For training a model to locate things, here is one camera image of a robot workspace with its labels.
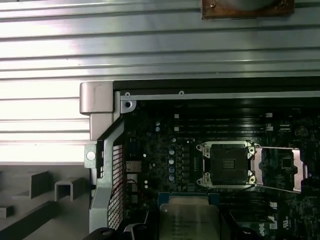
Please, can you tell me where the black RAM slot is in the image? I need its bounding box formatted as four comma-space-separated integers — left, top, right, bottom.
221, 205, 279, 211
174, 127, 274, 134
174, 113, 274, 119
224, 210, 279, 216
174, 118, 274, 124
219, 199, 279, 206
174, 123, 274, 128
219, 194, 278, 201

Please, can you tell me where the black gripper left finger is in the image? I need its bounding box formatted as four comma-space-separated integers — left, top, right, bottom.
88, 209, 161, 240

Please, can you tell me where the metal socket cover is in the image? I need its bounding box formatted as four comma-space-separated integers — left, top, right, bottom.
252, 146, 308, 194

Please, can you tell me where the black open PC case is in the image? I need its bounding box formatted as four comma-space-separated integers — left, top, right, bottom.
79, 79, 320, 240

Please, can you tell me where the green motherboard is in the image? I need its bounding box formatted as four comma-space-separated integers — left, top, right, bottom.
122, 99, 320, 240

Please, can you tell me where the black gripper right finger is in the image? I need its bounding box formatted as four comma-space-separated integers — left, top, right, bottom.
219, 210, 261, 240

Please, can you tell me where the brown square base plate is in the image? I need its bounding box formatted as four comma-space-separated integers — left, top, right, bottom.
201, 0, 295, 20

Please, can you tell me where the grey parts rack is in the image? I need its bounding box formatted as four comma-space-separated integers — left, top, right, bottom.
0, 167, 95, 240

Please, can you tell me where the CPU socket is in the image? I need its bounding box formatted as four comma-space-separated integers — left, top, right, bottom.
195, 140, 258, 189

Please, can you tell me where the CPU with silver top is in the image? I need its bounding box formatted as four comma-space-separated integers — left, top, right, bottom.
157, 191, 221, 240

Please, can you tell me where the thin metal locking lever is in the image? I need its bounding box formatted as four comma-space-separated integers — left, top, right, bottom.
248, 184, 303, 195

